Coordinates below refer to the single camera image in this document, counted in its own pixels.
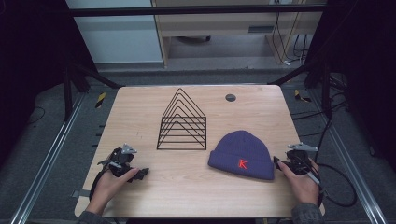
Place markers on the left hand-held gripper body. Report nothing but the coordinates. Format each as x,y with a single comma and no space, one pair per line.
120,161

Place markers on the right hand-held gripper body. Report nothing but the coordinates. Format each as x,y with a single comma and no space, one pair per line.
299,161

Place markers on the purple knit beanie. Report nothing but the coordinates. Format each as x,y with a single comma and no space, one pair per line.
241,149

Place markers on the person's right hand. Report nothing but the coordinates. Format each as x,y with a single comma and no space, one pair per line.
303,188

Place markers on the person's left hand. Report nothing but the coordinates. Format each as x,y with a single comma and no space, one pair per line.
107,188

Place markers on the grey tape strip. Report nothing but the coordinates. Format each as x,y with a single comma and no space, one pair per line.
81,193

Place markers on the yellow black hazard tape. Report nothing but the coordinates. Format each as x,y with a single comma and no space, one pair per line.
100,100
301,96

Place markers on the black metal stand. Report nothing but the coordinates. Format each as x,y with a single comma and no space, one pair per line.
67,93
326,90

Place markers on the black curtain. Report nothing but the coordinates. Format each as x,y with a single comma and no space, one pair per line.
367,62
31,62

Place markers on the white cabinet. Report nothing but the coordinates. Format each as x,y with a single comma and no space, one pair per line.
118,40

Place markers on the wooden office desk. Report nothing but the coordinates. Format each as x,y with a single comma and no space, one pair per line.
218,26

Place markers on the aluminium floor rail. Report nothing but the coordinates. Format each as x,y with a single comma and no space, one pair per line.
46,161
355,168

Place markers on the black horizontal frame bar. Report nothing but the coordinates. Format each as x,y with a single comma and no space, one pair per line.
186,11

